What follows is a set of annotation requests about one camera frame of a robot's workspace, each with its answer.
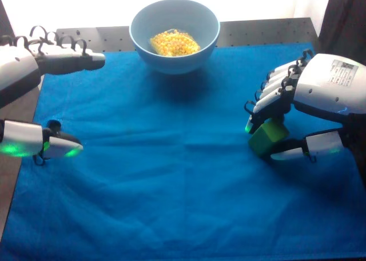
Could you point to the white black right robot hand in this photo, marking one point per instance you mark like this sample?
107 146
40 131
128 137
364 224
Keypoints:
323 83

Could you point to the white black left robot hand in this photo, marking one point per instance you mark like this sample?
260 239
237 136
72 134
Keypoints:
57 61

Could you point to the green wooden block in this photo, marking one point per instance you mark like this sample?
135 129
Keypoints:
268 136

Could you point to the clear bag of yellow beads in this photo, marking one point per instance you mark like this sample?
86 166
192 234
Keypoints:
175 45

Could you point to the dark curtain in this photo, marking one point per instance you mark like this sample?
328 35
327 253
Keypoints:
343 20

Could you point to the light blue bowl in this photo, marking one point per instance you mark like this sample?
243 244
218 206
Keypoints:
143 40

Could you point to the blue cloth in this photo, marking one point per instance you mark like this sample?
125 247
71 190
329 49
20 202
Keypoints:
177 201

